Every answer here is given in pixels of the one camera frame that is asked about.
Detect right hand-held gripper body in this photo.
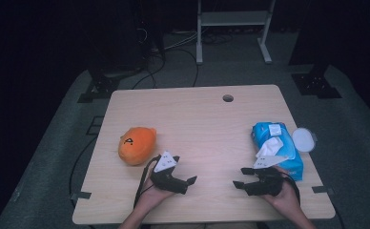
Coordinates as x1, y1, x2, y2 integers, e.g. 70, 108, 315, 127
244, 155, 289, 197

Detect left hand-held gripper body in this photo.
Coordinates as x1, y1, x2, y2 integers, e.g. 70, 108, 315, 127
149, 150, 189, 196

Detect blue wet wipes pack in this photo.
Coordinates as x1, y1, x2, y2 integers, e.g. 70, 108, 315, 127
251, 121, 304, 182

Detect white wet wipe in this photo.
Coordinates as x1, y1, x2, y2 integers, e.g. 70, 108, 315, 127
256, 136, 284, 158

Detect orange plush toy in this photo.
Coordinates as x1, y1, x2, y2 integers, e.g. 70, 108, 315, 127
117, 126, 157, 167

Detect person's left hand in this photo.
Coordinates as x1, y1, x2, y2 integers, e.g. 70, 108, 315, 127
137, 179, 175, 212

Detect person's right hand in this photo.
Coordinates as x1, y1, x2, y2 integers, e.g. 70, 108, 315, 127
262, 166, 300, 214

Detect black tape strip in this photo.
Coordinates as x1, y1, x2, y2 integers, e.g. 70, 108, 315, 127
69, 190, 93, 201
311, 185, 336, 196

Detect white round lid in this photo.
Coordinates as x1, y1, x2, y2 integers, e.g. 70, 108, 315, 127
291, 127, 318, 154

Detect black stand base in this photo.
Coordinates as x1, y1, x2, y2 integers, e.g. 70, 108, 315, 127
290, 62, 343, 100
76, 67, 144, 104

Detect white metal stand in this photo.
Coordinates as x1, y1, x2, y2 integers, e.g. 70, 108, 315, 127
195, 0, 277, 66

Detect left hand-held gripper cable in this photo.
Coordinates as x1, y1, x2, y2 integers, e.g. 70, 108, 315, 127
133, 154, 162, 210

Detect hand-held gripper cable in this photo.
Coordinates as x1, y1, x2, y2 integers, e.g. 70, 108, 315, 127
133, 154, 162, 210
281, 173, 302, 204

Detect right hand-held gripper cable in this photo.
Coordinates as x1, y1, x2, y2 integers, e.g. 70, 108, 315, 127
281, 173, 302, 204

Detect thin black cable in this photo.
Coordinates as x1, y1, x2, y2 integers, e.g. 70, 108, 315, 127
68, 135, 99, 204

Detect black floor cable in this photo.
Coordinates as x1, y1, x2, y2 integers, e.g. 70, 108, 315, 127
131, 47, 200, 91

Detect white floor cables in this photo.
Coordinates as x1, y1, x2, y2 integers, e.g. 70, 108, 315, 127
162, 29, 200, 52

